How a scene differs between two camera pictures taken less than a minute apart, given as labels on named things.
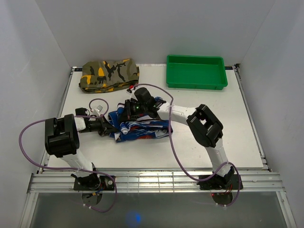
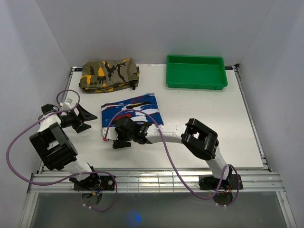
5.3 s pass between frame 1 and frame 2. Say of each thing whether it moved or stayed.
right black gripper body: moved
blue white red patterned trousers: moved
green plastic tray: stayed
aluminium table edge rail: stayed
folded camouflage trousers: stayed
